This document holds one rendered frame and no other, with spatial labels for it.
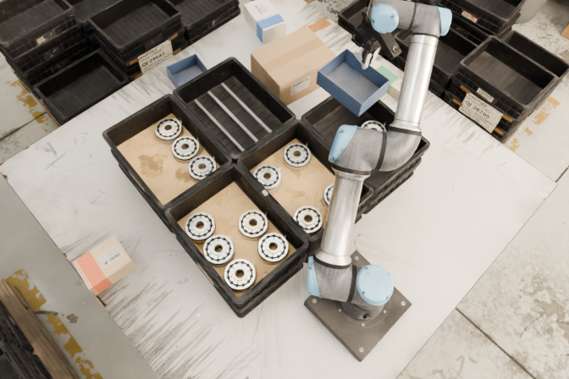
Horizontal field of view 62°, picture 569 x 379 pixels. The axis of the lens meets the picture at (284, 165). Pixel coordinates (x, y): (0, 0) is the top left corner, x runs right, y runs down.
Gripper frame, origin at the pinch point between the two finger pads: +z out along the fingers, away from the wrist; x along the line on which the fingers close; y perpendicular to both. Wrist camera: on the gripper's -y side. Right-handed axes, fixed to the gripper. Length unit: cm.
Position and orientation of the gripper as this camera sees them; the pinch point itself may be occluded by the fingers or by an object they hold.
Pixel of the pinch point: (367, 67)
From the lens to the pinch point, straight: 170.7
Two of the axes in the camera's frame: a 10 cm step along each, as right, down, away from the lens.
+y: -6.8, -6.5, 3.5
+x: -7.3, 5.2, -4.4
